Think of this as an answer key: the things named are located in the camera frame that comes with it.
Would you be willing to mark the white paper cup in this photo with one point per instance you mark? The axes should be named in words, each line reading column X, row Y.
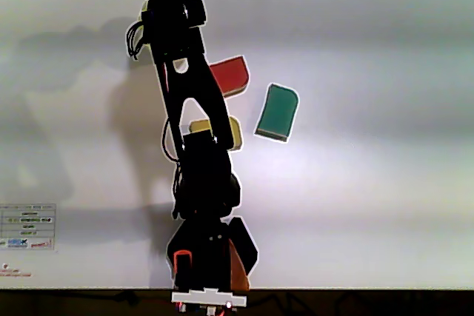
column 180, row 65

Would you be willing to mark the red sponge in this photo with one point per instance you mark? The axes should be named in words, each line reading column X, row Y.
column 233, row 73

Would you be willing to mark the yellow sponge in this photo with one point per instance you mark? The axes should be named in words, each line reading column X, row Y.
column 200, row 126

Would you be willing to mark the green sponge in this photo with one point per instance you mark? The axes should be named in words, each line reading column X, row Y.
column 277, row 112

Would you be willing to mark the printed label sticker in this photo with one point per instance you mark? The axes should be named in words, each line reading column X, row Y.
column 27, row 227

